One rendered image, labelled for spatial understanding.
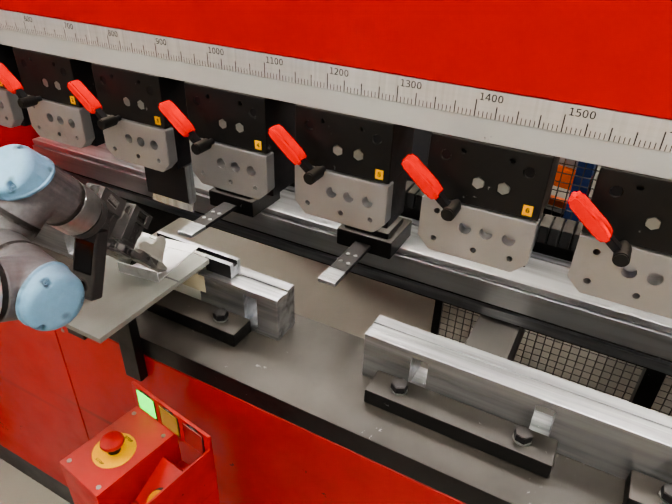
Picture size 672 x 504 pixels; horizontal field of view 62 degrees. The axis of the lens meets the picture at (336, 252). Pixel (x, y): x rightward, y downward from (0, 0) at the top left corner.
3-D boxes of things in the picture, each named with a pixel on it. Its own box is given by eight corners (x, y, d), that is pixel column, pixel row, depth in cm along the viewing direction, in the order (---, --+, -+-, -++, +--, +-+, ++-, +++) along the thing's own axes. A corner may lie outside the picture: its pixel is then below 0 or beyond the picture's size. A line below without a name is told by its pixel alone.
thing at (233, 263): (151, 249, 114) (149, 237, 112) (162, 243, 116) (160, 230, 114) (231, 278, 106) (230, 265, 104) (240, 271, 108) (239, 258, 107)
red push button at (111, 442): (97, 454, 95) (93, 440, 93) (118, 439, 98) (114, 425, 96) (112, 466, 93) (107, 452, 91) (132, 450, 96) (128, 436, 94)
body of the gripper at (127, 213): (156, 219, 95) (115, 188, 84) (136, 265, 93) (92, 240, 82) (119, 210, 98) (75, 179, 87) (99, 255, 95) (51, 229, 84)
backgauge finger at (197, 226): (163, 233, 116) (159, 212, 114) (239, 186, 136) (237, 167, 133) (209, 249, 112) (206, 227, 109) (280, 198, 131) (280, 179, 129)
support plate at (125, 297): (23, 307, 94) (21, 302, 93) (139, 238, 114) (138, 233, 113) (100, 344, 87) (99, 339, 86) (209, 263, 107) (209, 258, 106)
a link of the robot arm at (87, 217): (72, 231, 78) (27, 219, 80) (92, 242, 82) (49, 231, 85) (94, 183, 80) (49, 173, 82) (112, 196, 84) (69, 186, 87)
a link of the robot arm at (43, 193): (-39, 182, 70) (3, 128, 72) (24, 216, 81) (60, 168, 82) (-1, 208, 68) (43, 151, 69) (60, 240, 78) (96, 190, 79)
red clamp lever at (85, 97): (65, 80, 92) (105, 125, 92) (85, 74, 95) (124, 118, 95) (62, 87, 93) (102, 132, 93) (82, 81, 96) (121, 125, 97)
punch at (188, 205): (150, 202, 108) (142, 155, 103) (157, 198, 109) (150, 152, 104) (190, 215, 104) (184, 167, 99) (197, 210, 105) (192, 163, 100)
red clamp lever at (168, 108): (158, 101, 84) (201, 150, 85) (176, 94, 87) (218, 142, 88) (153, 108, 85) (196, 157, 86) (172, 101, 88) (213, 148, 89)
